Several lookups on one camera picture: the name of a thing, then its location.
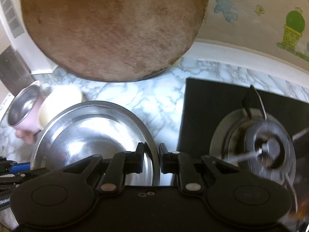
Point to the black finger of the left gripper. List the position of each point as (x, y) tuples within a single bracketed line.
[(19, 168)]

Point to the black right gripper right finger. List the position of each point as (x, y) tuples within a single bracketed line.
[(180, 164)]

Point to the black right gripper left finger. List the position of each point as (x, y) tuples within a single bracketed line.
[(121, 164)]

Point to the stainless steel bowl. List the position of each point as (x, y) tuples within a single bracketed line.
[(96, 127)]

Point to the pink steel-lined pot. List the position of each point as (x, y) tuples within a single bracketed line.
[(23, 113)]

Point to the gas burner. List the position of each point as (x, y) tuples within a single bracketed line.
[(267, 136)]

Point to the cream ceramic bowl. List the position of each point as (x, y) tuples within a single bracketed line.
[(58, 100)]

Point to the black gas stove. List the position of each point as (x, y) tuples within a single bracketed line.
[(206, 103)]

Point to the round wooden cutting board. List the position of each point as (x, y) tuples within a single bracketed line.
[(114, 40)]

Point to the cleaver with wooden handle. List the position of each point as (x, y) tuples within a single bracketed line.
[(15, 74)]

